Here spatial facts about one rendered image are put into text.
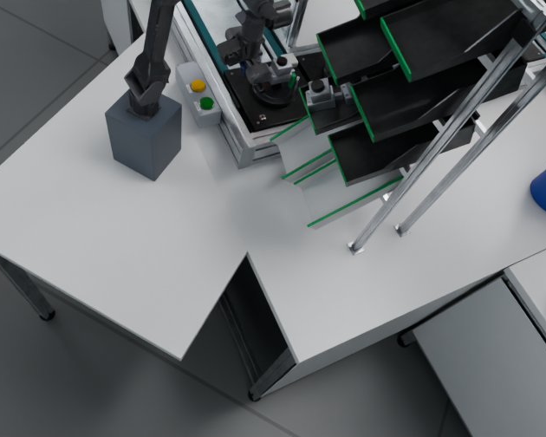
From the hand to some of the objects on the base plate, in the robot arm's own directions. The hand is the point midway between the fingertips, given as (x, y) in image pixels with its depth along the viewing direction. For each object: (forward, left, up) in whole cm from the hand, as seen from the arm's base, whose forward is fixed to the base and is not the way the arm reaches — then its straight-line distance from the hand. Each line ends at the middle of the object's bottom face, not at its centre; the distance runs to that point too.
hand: (245, 68), depth 128 cm
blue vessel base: (+103, +36, -23) cm, 112 cm away
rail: (-24, +14, -23) cm, 36 cm away
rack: (+43, -4, -23) cm, 49 cm away
